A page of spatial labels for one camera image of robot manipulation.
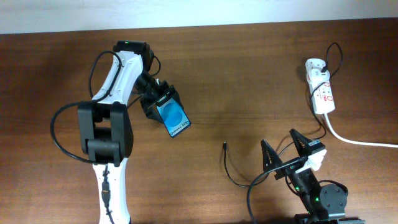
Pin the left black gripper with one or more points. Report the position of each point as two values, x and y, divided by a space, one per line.
147 105

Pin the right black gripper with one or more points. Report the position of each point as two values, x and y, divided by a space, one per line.
277 160

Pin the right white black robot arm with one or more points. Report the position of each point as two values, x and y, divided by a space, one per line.
324 200

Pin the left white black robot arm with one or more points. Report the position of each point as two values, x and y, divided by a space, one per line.
106 133

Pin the white USB charger plug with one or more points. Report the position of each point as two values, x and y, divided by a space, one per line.
317 76

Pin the blue screen Galaxy smartphone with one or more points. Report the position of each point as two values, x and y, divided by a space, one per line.
173 117

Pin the white power strip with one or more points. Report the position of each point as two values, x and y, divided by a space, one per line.
322 99

